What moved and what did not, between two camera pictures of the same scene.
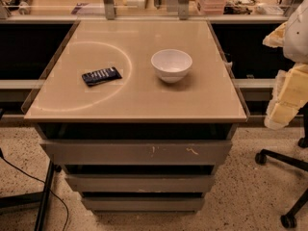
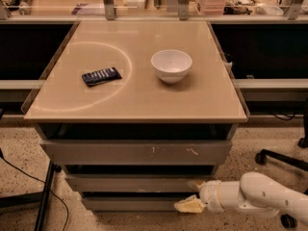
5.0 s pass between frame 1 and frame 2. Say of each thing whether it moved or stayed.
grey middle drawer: stayed
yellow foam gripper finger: moved
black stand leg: stayed
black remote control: stayed
